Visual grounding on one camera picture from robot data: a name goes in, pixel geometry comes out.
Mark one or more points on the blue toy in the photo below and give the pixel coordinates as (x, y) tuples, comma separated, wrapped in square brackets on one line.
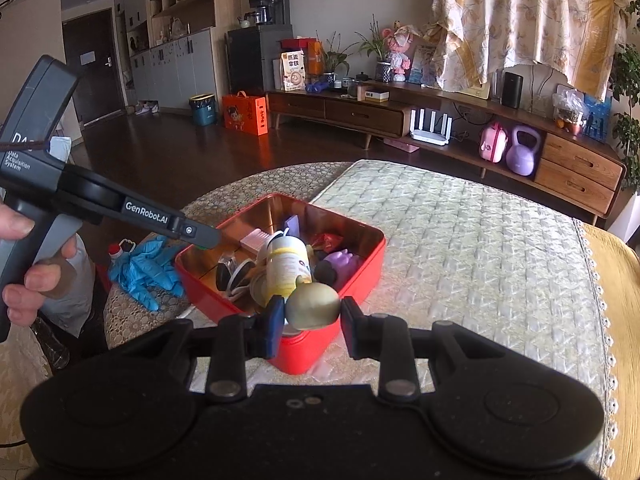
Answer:
[(316, 87)]

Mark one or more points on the dark wooden door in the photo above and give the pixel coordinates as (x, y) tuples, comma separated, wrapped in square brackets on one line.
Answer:
[(92, 65)]

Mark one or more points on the dark teapot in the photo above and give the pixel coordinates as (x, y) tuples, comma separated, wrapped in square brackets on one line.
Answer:
[(362, 78)]

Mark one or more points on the blue rubber gloves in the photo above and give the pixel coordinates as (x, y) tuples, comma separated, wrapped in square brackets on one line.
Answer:
[(145, 270)]

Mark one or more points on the pink doll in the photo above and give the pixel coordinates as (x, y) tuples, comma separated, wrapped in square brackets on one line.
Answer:
[(400, 55)]

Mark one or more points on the red capped bottle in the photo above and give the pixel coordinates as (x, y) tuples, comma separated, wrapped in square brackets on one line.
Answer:
[(120, 250)]

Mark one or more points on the beige lace tablecloth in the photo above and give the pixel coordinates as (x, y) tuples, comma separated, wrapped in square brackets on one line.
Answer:
[(225, 195)]

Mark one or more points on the small green potted plant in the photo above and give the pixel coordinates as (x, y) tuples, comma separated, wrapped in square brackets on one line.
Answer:
[(332, 67)]

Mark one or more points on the orange gift box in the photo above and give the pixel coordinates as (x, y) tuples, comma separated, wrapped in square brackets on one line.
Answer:
[(244, 115)]

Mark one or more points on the tall green plant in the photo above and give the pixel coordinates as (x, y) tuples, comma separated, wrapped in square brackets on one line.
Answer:
[(630, 120)]

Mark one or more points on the black speaker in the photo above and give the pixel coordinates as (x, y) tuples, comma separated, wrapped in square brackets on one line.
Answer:
[(512, 90)]

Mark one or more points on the white router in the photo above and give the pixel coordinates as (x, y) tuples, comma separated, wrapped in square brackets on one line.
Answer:
[(430, 137)]

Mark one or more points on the clear glass vase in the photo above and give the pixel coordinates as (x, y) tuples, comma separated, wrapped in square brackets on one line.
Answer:
[(496, 87)]

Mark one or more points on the pink toy suitcase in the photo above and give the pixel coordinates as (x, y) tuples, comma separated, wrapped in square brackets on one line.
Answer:
[(492, 145)]

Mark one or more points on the person's grey clothing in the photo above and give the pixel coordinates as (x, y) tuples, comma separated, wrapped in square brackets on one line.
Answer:
[(75, 310)]

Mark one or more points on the quilted cream mat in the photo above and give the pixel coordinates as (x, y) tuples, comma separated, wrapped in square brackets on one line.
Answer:
[(475, 260)]

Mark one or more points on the pair of shoes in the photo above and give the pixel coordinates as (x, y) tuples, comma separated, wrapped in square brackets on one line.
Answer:
[(146, 108)]

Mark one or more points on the blue picture book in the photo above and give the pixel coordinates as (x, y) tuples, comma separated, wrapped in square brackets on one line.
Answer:
[(421, 65)]

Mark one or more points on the red tin box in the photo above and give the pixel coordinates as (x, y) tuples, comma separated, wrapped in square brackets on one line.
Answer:
[(360, 265)]

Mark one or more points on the light wooden drawer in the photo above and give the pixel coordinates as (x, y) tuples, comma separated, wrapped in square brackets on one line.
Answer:
[(585, 160), (572, 187)]

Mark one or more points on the floral yellow sheet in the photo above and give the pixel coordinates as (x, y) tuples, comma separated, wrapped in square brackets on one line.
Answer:
[(525, 10)]

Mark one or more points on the orange paper bag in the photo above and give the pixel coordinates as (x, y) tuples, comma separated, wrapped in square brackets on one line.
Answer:
[(315, 57)]

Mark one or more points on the white coffee powder bag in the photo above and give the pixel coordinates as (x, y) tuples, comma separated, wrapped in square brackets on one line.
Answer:
[(293, 72)]

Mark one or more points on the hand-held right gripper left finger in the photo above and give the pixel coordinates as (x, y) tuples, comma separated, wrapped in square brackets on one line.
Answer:
[(274, 327)]

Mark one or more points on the pink flat box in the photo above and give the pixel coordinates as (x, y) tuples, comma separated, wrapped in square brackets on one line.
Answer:
[(400, 145)]

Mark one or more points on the small purple case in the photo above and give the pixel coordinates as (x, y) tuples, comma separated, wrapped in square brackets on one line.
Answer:
[(292, 226)]

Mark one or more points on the white plastic bottle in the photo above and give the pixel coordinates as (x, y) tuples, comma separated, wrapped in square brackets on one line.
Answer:
[(285, 265)]

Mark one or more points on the white planter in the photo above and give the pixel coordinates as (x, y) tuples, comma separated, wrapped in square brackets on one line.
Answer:
[(627, 215)]

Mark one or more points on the clear plastic bag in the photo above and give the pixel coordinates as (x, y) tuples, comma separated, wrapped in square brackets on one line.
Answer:
[(569, 110)]

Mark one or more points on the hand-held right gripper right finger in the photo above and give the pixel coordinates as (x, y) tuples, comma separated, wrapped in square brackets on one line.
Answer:
[(350, 327)]

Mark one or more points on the purple spiky toy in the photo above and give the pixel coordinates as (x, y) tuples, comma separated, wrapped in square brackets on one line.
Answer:
[(342, 262)]

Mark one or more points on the white sunglasses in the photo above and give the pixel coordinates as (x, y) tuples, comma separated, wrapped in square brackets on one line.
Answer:
[(235, 280)]

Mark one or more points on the white yellow small box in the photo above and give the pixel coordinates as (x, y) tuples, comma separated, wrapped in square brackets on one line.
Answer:
[(376, 95)]

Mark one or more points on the potted orchid plant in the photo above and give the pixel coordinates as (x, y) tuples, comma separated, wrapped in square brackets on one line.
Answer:
[(384, 71)]

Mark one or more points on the black coffee machine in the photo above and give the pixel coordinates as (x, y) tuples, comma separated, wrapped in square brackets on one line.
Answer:
[(270, 7)]

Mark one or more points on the teal trash bin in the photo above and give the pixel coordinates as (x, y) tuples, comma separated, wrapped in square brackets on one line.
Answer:
[(202, 112)]

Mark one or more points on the person's left hand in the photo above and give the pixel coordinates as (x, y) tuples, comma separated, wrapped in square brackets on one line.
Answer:
[(50, 280)]

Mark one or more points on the pale pink comb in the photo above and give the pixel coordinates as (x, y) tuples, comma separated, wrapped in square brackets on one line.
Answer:
[(256, 239)]

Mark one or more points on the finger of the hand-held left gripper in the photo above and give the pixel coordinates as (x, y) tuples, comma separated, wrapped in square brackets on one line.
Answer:
[(150, 212)]

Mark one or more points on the dark grey fridge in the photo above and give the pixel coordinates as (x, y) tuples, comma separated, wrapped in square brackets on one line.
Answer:
[(252, 65)]

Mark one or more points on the purple kettlebell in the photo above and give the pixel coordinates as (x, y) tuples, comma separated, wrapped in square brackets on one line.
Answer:
[(522, 160)]

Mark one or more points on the grey wall cabinets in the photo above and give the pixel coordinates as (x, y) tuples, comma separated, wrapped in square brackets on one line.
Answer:
[(175, 60)]

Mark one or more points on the wooden TV cabinet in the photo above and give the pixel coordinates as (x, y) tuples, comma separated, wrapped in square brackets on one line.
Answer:
[(350, 110)]

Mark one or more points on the blue picture card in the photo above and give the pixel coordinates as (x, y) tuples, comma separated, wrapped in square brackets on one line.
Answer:
[(597, 120)]

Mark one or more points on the red snack packet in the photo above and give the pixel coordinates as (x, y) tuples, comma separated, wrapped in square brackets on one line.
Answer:
[(327, 242)]

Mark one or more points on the yellow tablecloth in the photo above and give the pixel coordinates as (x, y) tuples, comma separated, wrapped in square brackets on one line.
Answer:
[(625, 335)]

